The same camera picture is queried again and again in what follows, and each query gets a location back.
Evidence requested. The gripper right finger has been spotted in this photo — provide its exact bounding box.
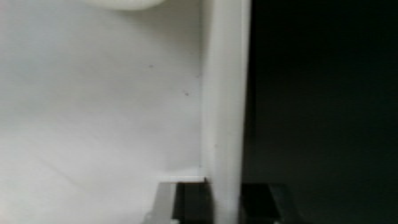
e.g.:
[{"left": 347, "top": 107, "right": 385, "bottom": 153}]
[{"left": 239, "top": 183, "right": 301, "bottom": 224}]

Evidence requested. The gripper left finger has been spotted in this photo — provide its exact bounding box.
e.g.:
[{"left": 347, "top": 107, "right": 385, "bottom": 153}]
[{"left": 141, "top": 182, "right": 209, "bottom": 224}]

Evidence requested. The white square tabletop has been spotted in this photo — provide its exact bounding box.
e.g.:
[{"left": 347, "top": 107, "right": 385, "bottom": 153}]
[{"left": 0, "top": 0, "right": 250, "bottom": 224}]

